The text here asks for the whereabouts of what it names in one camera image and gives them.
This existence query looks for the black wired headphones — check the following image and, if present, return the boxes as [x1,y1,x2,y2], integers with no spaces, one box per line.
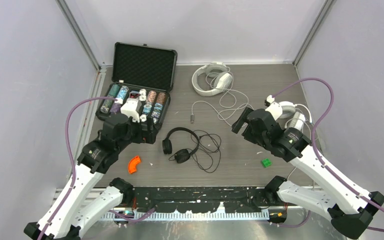
[161,127,222,174]

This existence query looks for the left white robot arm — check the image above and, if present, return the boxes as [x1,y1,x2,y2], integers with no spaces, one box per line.
[23,113,161,240]

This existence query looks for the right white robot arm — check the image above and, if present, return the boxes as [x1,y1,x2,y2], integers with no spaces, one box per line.
[232,107,384,240]

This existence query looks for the white grey headphones at right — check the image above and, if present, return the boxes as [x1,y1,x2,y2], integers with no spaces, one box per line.
[279,101,318,144]

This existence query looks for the white headphones at back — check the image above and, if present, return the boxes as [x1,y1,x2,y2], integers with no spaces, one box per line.
[189,61,255,127]

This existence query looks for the green toy brick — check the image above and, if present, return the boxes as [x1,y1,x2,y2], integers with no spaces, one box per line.
[261,158,272,168]

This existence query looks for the orange curved plastic piece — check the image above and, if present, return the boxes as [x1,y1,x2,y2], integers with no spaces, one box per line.
[127,155,142,175]

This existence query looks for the black poker chip case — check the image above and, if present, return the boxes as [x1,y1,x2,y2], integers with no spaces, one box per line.
[104,42,178,134]

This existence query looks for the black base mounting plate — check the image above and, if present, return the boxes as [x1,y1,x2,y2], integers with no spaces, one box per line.
[101,186,299,215]

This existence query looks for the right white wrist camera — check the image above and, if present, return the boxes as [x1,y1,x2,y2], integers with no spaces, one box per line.
[264,95,283,121]

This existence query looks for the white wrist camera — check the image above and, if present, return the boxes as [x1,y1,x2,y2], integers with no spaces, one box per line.
[120,98,142,123]
[264,95,283,121]

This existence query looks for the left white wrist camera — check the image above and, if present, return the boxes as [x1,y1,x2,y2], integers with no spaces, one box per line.
[120,98,142,123]

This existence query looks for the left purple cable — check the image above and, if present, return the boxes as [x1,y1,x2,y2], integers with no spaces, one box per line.
[36,96,118,240]

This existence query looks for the purple cable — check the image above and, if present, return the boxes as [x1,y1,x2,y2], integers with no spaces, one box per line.
[36,96,118,240]
[271,77,384,234]

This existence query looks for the aluminium slotted rail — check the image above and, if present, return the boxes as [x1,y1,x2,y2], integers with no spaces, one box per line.
[62,210,272,222]

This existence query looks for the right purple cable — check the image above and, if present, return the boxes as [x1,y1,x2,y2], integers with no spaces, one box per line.
[271,77,384,234]

